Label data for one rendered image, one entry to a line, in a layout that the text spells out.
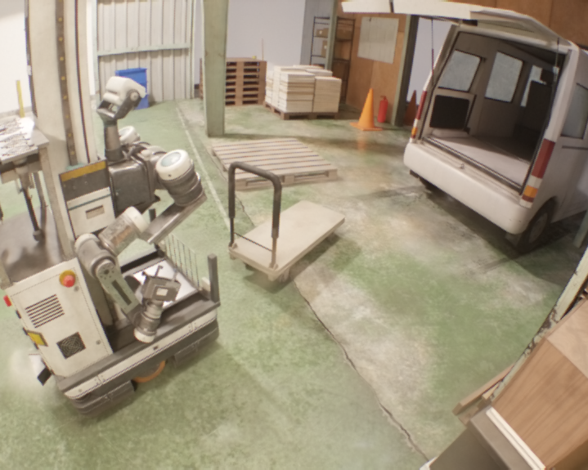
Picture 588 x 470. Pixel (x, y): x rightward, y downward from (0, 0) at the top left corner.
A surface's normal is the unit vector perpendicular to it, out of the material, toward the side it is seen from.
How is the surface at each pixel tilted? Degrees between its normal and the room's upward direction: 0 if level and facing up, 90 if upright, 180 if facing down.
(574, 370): 90
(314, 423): 0
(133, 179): 90
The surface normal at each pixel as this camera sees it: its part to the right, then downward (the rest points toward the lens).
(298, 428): 0.07, -0.84
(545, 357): -0.90, 0.17
